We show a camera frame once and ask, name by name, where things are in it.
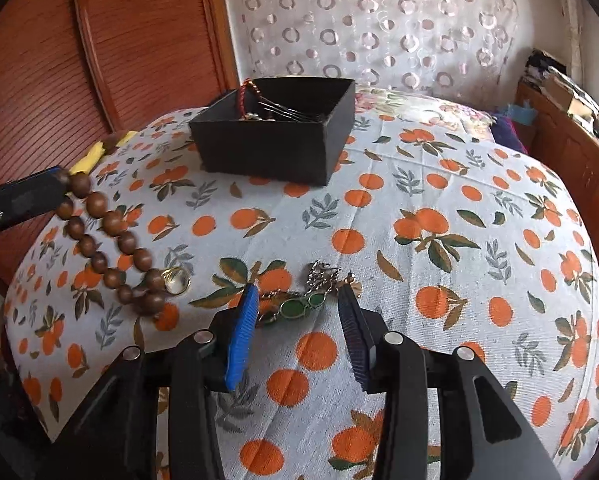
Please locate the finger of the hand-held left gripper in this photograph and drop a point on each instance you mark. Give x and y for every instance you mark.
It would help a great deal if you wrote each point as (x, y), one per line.
(24, 197)

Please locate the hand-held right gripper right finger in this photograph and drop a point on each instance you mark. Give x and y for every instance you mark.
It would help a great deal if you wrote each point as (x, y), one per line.
(353, 330)

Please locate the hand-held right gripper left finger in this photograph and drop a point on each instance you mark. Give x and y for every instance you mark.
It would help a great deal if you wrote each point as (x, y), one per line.
(242, 340)

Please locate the black cardboard box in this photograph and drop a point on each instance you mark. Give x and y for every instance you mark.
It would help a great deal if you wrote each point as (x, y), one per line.
(279, 150)

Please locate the metal hair pins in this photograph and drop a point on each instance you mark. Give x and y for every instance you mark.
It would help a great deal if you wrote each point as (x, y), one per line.
(294, 112)

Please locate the small gold pendant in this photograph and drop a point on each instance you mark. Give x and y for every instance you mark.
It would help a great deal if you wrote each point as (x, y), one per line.
(354, 284)

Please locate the yellow cloth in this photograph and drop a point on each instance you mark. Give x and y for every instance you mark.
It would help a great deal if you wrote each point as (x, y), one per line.
(92, 157)

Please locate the orange fruit print cloth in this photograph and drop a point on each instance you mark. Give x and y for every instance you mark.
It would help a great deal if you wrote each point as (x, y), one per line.
(379, 240)

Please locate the brown wooden wardrobe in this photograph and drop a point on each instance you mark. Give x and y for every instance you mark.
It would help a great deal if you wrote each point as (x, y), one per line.
(104, 45)

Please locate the floral blanket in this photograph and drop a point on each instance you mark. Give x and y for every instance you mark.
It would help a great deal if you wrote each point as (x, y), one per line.
(429, 107)

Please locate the dark blue blanket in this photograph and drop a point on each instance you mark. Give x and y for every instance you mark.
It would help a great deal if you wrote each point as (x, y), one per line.
(507, 132)

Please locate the blue paper bag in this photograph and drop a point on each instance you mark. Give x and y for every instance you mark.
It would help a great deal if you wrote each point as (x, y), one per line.
(517, 112)

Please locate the wooden side cabinet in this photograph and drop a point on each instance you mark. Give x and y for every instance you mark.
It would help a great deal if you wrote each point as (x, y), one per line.
(569, 155)

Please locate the circle pattern curtain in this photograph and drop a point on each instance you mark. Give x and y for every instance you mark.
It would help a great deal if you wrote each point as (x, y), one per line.
(369, 25)

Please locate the brown cardboard box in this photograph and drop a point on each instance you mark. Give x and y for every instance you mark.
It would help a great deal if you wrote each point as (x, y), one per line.
(564, 92)

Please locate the pile of clothes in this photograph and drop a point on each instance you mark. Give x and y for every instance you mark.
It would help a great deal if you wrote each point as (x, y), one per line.
(539, 67)

